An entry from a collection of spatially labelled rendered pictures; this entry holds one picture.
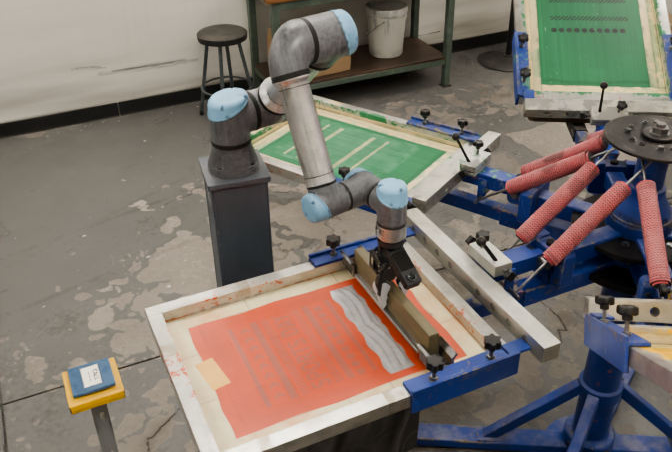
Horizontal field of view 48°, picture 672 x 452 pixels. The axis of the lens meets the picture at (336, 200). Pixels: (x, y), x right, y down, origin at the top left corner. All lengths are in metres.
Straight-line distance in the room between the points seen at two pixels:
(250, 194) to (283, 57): 0.57
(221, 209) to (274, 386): 0.61
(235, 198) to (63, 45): 3.37
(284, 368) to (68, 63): 3.88
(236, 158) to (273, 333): 0.52
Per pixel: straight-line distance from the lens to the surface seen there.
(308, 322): 2.03
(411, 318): 1.89
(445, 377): 1.82
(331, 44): 1.83
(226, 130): 2.14
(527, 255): 2.17
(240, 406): 1.83
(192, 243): 4.09
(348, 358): 1.92
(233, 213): 2.24
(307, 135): 1.79
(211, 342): 2.00
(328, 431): 1.73
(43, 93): 5.53
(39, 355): 3.60
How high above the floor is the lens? 2.27
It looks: 31 degrees down
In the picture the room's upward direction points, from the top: 1 degrees counter-clockwise
